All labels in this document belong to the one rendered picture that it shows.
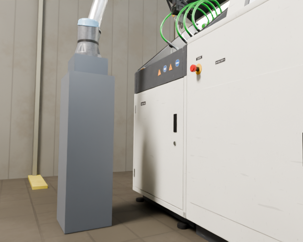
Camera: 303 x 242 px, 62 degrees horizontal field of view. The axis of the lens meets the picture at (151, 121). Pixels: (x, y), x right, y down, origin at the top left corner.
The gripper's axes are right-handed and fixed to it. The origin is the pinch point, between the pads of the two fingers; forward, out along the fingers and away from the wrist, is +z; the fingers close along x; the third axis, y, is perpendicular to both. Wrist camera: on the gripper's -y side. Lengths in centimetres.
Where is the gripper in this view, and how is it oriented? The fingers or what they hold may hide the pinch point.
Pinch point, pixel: (182, 27)
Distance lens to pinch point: 183.0
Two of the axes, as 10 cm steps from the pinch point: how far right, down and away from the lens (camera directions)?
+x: 4.4, -0.4, -9.0
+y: -9.0, -0.3, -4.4
